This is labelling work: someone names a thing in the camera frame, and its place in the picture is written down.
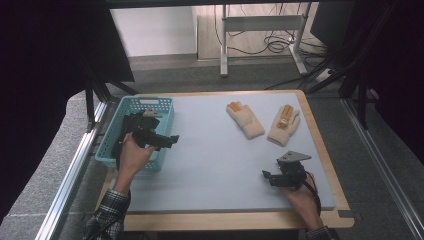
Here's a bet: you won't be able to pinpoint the black floor cables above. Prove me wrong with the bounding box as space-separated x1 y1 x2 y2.
213 3 331 68

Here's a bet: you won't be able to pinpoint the light blue plastic basket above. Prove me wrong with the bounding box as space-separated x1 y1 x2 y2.
94 95 176 173

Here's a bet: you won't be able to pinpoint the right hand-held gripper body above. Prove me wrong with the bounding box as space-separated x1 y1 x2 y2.
274 150 313 191

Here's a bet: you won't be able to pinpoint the cream knitted glove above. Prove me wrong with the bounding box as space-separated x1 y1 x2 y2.
226 101 266 140
266 103 301 148

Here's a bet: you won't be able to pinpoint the black curtain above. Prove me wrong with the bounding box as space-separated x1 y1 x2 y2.
0 0 136 221
349 0 424 164

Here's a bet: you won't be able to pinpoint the aluminium rail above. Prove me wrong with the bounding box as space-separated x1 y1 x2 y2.
34 101 108 240
341 98 424 234

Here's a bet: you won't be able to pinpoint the white metal desk frame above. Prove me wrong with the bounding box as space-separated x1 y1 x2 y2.
219 3 309 78

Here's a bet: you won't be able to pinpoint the person's right hand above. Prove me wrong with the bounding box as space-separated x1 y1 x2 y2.
280 180 322 230

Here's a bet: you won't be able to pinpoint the black and red gripper cable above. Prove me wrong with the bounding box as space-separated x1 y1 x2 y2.
304 170 323 215

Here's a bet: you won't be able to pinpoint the black metal stand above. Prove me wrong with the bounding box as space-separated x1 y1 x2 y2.
84 66 139 133
298 3 396 131

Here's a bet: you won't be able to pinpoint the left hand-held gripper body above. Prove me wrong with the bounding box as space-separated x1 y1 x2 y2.
124 109 168 149

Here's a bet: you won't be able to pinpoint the grey foam mat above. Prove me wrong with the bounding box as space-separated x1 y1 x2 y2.
105 92 337 214

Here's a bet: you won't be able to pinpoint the person's left hand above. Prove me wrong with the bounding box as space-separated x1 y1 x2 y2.
117 132 158 178

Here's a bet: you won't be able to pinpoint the white power strip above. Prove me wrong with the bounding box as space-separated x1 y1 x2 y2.
314 67 333 83

